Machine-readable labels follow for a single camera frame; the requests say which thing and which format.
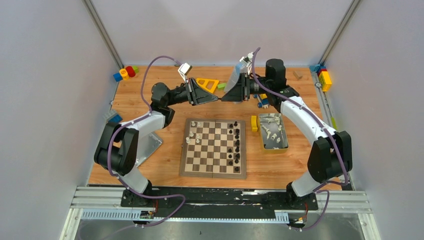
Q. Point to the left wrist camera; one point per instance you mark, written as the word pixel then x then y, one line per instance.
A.
pixel 183 70

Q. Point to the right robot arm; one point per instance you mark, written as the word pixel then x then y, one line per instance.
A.
pixel 331 150

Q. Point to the stacked duplo bricks corner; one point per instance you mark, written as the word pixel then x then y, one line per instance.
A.
pixel 323 76

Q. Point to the colourful cylinder blocks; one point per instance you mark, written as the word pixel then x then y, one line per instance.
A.
pixel 126 73

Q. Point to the yellow arch block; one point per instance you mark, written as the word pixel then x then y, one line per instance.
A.
pixel 254 123

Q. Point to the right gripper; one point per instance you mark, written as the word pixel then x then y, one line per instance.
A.
pixel 239 93

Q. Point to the toy brick car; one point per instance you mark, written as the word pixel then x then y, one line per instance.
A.
pixel 262 100

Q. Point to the yellow triangle block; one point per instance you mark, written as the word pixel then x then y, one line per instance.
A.
pixel 209 85

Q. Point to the grey blue duplo brick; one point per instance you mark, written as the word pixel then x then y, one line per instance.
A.
pixel 112 116

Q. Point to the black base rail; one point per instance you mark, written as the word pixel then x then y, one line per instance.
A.
pixel 218 203

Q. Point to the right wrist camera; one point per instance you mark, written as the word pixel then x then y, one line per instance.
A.
pixel 246 61

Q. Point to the green block by bag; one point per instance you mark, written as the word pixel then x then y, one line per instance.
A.
pixel 221 86

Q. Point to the silver tin lid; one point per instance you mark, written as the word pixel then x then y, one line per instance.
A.
pixel 146 146

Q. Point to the brown wooden block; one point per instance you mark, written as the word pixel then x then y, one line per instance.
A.
pixel 298 75

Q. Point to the wooden chess board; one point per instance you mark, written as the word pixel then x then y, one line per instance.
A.
pixel 214 148

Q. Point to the yellow tin with chess pieces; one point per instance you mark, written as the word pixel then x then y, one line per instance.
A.
pixel 273 133

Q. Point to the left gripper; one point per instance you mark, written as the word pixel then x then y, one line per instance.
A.
pixel 190 92

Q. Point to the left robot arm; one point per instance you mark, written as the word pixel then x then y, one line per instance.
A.
pixel 122 143

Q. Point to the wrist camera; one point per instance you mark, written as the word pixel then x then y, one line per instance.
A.
pixel 246 61
pixel 183 70

